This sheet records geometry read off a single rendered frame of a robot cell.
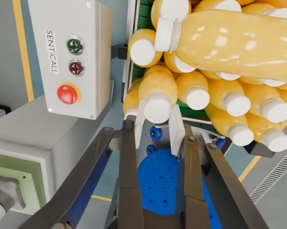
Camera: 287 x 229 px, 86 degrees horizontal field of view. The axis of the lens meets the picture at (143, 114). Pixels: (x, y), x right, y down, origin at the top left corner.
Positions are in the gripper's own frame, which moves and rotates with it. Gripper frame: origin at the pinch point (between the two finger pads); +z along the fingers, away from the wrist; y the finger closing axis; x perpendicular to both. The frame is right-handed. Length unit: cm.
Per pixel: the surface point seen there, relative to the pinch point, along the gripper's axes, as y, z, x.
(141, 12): -6.6, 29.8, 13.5
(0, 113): -142, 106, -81
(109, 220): -19, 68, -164
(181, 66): 3.0, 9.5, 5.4
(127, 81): -7.3, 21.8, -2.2
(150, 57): -2.2, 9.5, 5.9
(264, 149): 32.9, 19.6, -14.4
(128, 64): -7.4, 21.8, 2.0
